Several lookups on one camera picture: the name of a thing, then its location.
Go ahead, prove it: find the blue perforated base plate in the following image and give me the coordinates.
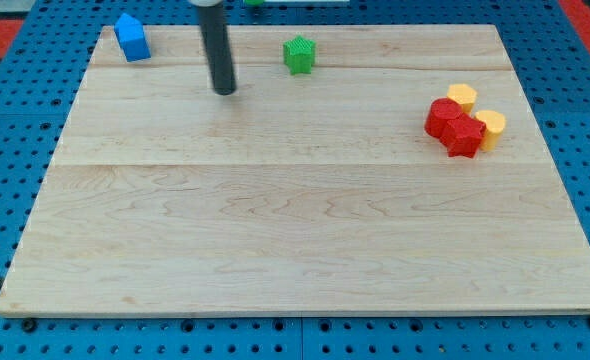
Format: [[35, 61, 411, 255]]
[[0, 1, 590, 359]]

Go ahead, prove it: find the yellow rounded block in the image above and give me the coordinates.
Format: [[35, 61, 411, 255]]
[[475, 110, 506, 152]]

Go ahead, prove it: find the blue house-shaped block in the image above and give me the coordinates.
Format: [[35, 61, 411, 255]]
[[114, 13, 151, 62]]

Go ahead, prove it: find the red cylinder block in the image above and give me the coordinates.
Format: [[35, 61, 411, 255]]
[[424, 98, 463, 138]]

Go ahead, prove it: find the red star block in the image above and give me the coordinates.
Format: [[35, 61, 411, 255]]
[[440, 114, 486, 158]]

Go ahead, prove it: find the light wooden board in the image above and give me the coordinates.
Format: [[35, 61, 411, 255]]
[[0, 25, 590, 318]]

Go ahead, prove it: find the green star block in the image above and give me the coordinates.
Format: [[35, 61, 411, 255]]
[[283, 35, 316, 75]]

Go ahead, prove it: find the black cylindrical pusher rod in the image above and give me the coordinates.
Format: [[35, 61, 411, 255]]
[[195, 2, 237, 96]]

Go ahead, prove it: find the yellow hexagon block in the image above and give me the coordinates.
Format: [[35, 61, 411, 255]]
[[447, 83, 478, 115]]

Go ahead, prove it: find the green object at top edge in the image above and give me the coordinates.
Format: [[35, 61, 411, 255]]
[[243, 0, 265, 6]]

